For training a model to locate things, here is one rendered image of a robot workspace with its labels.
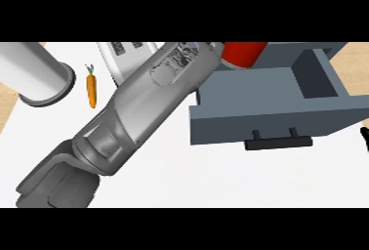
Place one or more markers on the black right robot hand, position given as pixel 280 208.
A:
pixel 366 136

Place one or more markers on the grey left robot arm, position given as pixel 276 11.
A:
pixel 144 97

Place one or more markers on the grey drawer front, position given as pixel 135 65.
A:
pixel 270 118

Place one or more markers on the grey open drawer box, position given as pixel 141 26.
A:
pixel 259 88

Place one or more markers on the red can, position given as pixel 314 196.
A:
pixel 243 53

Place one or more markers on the white appliance with dark marks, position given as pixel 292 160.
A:
pixel 126 62

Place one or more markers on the orange carrot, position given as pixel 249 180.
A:
pixel 92 88

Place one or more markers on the white cylinder with dark rim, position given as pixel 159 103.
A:
pixel 32 71

